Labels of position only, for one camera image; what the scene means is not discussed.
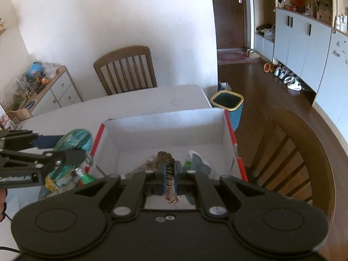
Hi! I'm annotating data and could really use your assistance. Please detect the green round foil packet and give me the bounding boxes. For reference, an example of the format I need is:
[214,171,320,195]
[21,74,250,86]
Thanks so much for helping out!
[45,129,93,192]

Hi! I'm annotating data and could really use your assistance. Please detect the left hand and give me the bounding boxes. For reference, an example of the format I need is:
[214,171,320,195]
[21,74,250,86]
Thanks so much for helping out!
[0,190,7,222]

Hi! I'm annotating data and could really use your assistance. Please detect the red doormat rug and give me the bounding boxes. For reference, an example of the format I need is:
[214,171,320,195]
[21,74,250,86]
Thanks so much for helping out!
[217,48,260,65]

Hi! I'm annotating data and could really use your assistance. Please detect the blue globe toy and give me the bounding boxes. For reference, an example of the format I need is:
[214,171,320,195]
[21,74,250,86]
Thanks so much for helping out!
[25,62,44,82]

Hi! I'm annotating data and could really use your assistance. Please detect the brown crumpled paper packet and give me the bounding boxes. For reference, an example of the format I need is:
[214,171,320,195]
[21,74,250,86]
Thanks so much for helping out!
[146,154,160,171]

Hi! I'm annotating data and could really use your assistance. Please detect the light blue cabinet wall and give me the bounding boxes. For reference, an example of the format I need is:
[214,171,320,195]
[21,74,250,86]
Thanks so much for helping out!
[253,0,347,137]

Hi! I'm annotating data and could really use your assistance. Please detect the white sideboard with drawers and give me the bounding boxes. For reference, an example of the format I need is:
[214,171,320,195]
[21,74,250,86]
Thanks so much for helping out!
[7,66,82,122]

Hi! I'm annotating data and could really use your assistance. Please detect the red cardboard box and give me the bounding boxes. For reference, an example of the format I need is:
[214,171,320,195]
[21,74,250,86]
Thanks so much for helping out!
[84,108,249,210]

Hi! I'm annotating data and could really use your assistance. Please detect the wooden chair at right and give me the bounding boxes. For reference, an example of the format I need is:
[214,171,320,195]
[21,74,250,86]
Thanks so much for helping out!
[246,106,336,221]

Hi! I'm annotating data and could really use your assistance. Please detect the wooden chair behind table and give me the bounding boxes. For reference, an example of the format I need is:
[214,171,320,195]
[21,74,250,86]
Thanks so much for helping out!
[93,45,157,95]

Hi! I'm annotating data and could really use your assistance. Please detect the blue waste bin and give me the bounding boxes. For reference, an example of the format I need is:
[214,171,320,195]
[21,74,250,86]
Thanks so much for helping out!
[210,90,244,131]

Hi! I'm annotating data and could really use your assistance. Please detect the white green plastic packet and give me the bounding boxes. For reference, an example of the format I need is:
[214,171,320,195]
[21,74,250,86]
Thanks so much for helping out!
[183,150,212,176]

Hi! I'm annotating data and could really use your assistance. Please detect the white sneakers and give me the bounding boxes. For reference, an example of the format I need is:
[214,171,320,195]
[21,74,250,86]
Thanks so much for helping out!
[283,76,302,91]

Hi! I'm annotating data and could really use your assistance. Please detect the dark wooden door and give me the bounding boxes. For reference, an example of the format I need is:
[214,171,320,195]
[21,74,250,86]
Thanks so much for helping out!
[212,0,245,50]

